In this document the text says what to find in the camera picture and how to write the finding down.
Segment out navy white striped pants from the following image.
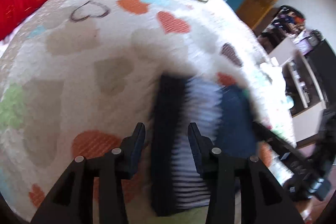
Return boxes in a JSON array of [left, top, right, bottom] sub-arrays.
[[148, 73, 259, 217]]

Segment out white cloth on bed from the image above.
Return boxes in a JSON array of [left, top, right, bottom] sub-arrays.
[[259, 57, 282, 83]]

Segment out black television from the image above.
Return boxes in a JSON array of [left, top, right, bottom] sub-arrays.
[[305, 39, 336, 106]]

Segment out white shelf unit with clutter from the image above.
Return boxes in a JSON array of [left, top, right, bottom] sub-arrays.
[[257, 5, 326, 117]]

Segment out heart pattern bed quilt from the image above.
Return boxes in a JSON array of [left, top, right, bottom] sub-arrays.
[[1, 0, 295, 221]]

